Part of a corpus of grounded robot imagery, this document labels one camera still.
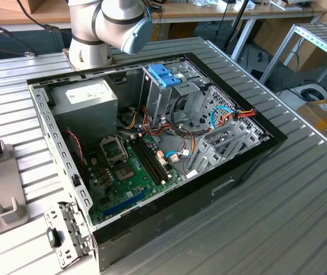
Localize grey metal disk bay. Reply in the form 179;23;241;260
185;85;270;176

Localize black RAM slot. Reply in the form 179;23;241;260
133;138;164;184
129;139;160;186
141;136;172;180
137;137;168;182

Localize grey metal drive cage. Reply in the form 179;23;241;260
139;58;210;129

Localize CPU socket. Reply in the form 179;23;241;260
114;162;137;183

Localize metal socket cover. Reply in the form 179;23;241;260
99;136;130;168

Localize black open PC case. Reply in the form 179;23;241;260
26;52;289;273

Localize blue expansion slot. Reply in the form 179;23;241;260
103;188;149;218

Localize green motherboard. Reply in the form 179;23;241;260
84;133;186;227

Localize grey power supply unit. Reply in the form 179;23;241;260
48;77;119;144

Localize black case fan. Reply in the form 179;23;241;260
64;127;87;184

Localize long wooden desk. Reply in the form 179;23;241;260
0;0;327;34

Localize large brown cardboard sheet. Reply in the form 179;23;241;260
252;17;325;72

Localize cardboard box with labels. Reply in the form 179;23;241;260
296;99;327;146

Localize grey parts rack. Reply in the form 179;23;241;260
0;140;29;243

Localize metal slat shelf table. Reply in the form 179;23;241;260
259;22;327;87

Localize brown wooden box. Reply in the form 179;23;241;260
0;0;45;14

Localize multicoloured wire bundle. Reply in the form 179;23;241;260
116;104;198;161

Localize blue wire white plug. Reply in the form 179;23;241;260
165;150;194;164

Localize yellow black wire bundle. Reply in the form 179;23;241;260
123;107;139;129

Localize blue data wire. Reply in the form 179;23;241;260
209;105;236;132

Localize red black twisted wire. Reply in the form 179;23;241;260
65;129;84;175

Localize orange red power wire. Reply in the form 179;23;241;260
219;107;256;129

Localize metal card retention bracket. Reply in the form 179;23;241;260
43;201;97;270

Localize coiled black cable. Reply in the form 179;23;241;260
299;87;325;103

